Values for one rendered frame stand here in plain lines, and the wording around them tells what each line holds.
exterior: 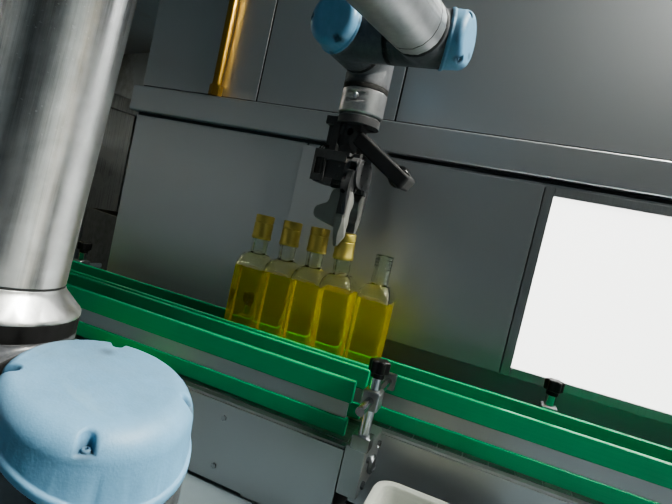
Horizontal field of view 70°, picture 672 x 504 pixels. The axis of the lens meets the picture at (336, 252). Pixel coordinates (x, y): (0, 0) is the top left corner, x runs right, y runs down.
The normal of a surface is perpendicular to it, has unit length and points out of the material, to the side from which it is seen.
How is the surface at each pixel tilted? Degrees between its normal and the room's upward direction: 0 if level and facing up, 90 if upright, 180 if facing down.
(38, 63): 90
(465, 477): 90
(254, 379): 90
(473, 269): 90
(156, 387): 10
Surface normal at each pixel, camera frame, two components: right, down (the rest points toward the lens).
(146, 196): -0.33, -0.02
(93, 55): 0.85, 0.25
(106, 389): 0.33, -0.93
